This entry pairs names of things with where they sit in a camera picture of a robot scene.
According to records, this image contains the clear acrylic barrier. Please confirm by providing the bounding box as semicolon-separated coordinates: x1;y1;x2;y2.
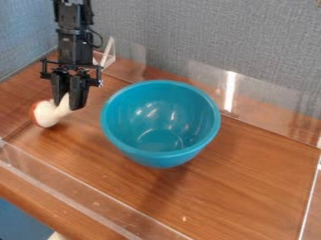
104;41;321;148
0;139;191;240

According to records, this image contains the clear acrylic front barrier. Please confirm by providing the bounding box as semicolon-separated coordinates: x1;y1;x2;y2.
0;139;191;240

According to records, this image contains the clear acrylic corner bracket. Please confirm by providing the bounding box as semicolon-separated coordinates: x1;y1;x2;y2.
92;37;115;69

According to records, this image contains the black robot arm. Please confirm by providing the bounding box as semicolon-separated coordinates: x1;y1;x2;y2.
40;0;103;111

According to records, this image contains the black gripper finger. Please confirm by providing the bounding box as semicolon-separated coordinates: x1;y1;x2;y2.
69;75;89;111
49;73;69;105

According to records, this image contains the blue plastic bowl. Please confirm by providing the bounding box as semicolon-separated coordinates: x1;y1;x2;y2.
100;80;221;168

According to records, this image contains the brown white plush mushroom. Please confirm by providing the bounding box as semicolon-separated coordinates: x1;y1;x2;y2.
29;94;71;128

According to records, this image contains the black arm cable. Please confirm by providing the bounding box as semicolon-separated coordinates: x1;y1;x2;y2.
87;27;104;50

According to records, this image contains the clear acrylic back barrier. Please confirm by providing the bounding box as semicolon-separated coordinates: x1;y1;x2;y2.
104;41;321;148

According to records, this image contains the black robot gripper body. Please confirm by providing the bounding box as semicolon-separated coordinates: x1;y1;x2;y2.
40;29;101;88

